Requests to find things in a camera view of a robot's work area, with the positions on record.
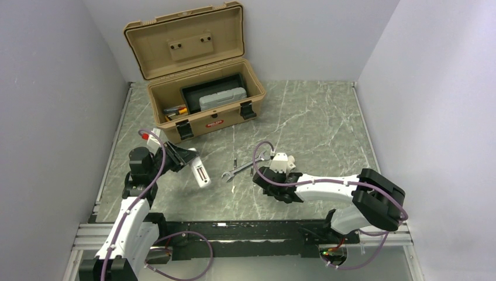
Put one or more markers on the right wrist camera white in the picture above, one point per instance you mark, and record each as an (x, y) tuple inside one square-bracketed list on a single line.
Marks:
[(279, 163)]

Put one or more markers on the tan plastic toolbox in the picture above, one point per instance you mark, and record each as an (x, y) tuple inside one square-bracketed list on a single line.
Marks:
[(190, 47)]

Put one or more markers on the silver combination wrench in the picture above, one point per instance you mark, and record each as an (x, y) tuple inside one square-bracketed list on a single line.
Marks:
[(228, 176)]

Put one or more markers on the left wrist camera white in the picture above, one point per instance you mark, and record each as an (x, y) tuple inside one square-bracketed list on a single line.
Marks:
[(152, 141)]

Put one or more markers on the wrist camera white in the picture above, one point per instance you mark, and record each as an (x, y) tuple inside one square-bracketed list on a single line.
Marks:
[(279, 163), (152, 141)]

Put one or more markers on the white pipe elbow fitting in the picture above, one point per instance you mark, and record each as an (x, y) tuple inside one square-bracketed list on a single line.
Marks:
[(290, 163)]

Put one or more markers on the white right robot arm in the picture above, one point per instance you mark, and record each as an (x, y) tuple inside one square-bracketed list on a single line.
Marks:
[(370, 199)]

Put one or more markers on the white remote control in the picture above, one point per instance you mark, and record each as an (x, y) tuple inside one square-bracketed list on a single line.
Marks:
[(199, 171)]

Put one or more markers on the black tray in toolbox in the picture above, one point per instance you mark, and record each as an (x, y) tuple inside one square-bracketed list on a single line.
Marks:
[(192, 93)]

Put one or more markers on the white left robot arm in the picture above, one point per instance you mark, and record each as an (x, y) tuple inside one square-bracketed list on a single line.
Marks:
[(136, 228)]

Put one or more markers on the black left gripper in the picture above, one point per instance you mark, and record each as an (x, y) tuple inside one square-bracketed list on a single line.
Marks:
[(179, 156)]

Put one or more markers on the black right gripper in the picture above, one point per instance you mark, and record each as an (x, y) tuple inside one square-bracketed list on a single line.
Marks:
[(283, 175)]

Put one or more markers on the grey plastic bit case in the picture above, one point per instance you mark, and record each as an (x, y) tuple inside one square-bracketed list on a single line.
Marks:
[(221, 98)]

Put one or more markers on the orange handled tool in toolbox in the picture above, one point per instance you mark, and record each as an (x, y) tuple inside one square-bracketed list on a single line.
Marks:
[(174, 112)]

